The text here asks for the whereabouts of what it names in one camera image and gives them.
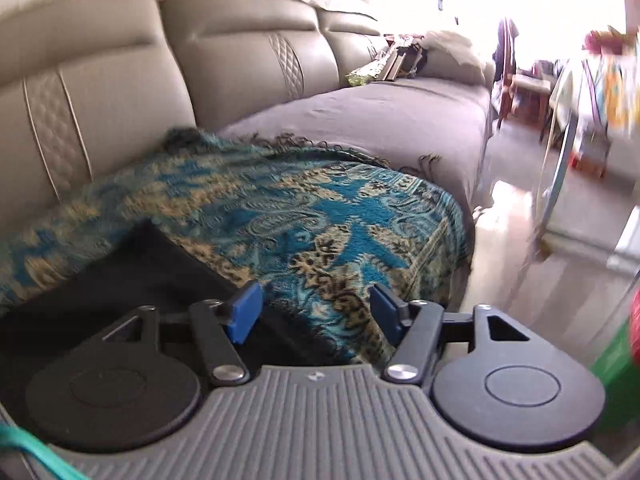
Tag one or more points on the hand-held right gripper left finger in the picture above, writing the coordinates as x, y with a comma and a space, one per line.
246, 315

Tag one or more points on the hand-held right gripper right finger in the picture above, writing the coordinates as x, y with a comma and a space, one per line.
386, 317

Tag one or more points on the black pants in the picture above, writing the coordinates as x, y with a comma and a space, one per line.
125, 285

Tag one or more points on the teal paisley blanket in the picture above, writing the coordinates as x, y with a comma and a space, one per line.
310, 210

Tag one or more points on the grey sofa cover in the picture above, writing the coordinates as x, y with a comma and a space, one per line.
390, 120

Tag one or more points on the green bin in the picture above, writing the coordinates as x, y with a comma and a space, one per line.
620, 375

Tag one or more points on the pile of assorted clutter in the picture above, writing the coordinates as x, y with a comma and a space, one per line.
387, 62

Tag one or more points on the white cushion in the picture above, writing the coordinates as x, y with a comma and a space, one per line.
457, 55

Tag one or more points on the wooden chair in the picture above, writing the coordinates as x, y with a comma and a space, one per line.
520, 80

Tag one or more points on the beige leather sofa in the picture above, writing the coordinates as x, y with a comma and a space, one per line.
125, 70

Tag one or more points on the table with colourful cloth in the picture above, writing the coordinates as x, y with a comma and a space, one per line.
595, 95

